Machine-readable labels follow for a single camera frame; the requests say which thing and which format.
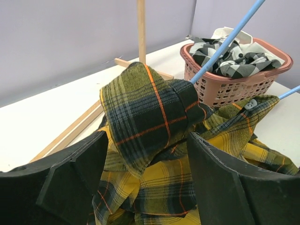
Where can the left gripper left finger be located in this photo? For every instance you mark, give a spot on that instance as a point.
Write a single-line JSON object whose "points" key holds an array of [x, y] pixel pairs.
{"points": [[57, 189]]}

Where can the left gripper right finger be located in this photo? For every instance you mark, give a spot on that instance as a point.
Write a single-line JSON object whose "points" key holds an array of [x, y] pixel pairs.
{"points": [[230, 191]]}

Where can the yellow plaid shirt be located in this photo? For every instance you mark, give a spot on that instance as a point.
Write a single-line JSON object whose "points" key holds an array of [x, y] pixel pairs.
{"points": [[146, 178]]}

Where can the pink plastic laundry basket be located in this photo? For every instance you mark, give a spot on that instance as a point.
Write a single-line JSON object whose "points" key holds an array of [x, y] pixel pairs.
{"points": [[216, 91]]}

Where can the black white checked shirt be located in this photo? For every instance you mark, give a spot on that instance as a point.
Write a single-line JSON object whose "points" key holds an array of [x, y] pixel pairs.
{"points": [[239, 60]]}

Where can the blue hanger of yellow shirt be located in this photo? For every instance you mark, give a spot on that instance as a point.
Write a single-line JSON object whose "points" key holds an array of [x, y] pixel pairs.
{"points": [[194, 72]]}

